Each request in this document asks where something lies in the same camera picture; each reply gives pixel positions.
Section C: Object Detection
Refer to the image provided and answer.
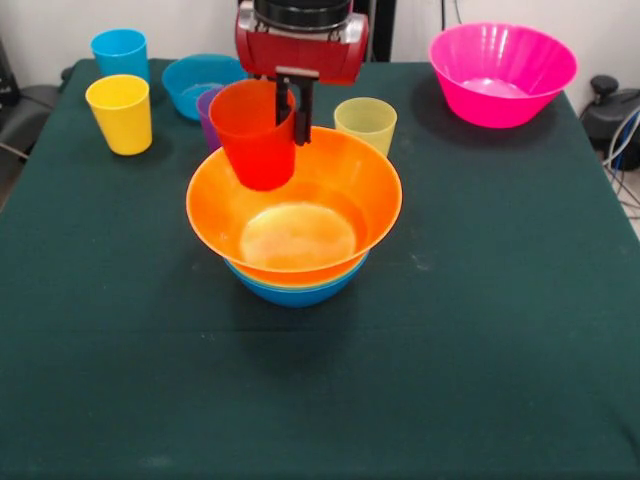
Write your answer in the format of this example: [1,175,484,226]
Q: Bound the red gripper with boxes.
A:
[234,0,371,147]

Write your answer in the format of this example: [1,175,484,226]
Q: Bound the pink bowl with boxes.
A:
[427,21,579,130]

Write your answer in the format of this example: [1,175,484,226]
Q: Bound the large blue bowl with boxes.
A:
[224,252,371,309]

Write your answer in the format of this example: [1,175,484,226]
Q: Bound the purple cup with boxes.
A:
[195,88,226,154]

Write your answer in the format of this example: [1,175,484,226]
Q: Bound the small blue bowl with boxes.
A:
[161,53,250,122]

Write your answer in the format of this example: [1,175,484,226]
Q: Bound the pale translucent yellow cup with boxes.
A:
[333,97,398,158]

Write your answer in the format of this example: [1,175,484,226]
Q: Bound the black wall cables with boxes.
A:
[438,0,464,27]

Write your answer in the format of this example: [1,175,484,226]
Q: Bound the orange bowl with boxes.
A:
[185,124,404,287]

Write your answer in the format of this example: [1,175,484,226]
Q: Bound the blue cup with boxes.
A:
[90,28,150,84]

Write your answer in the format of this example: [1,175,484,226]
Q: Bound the dark green tablecloth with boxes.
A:
[0,57,640,480]

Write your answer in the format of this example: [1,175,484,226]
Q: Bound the red cup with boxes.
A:
[208,79,298,193]

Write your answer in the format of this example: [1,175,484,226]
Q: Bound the tangle of floor cables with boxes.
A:
[602,107,640,221]

